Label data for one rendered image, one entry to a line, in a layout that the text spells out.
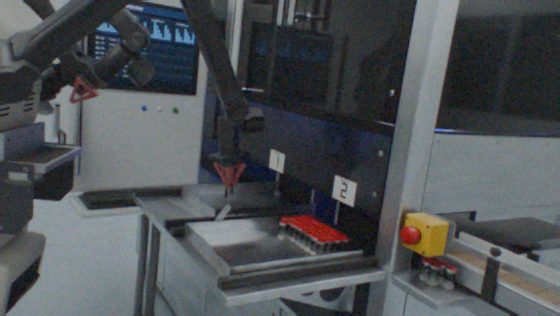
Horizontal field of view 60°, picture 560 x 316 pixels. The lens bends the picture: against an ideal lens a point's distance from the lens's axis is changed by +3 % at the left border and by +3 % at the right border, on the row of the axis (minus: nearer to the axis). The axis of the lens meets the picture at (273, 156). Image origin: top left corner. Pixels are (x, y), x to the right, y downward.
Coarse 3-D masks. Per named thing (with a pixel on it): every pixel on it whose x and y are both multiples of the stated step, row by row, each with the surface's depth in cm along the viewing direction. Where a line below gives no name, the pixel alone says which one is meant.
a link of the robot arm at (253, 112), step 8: (224, 112) 126; (240, 112) 121; (248, 112) 128; (256, 112) 130; (232, 120) 122; (240, 120) 124; (248, 120) 128; (256, 120) 130; (264, 120) 131; (248, 128) 129; (256, 128) 131
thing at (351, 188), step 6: (336, 180) 123; (342, 180) 121; (348, 180) 119; (336, 186) 123; (342, 186) 121; (348, 186) 119; (354, 186) 117; (336, 192) 123; (342, 192) 121; (348, 192) 119; (354, 192) 117; (336, 198) 123; (342, 198) 121; (348, 198) 119; (354, 198) 118; (348, 204) 119
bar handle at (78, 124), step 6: (84, 42) 152; (84, 48) 153; (78, 96) 154; (78, 108) 155; (78, 114) 155; (78, 120) 156; (78, 126) 156; (78, 132) 157; (78, 138) 157; (78, 144) 157; (78, 156) 158; (78, 162) 159; (78, 168) 159; (78, 174) 160
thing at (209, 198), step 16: (192, 192) 142; (208, 192) 154; (224, 192) 157; (240, 192) 160; (256, 192) 162; (272, 192) 165; (208, 208) 131; (240, 208) 131; (256, 208) 134; (272, 208) 137; (288, 208) 140; (304, 208) 143
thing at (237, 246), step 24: (288, 216) 129; (192, 240) 111; (216, 240) 115; (240, 240) 116; (264, 240) 118; (288, 240) 120; (216, 264) 99; (240, 264) 103; (264, 264) 97; (288, 264) 100
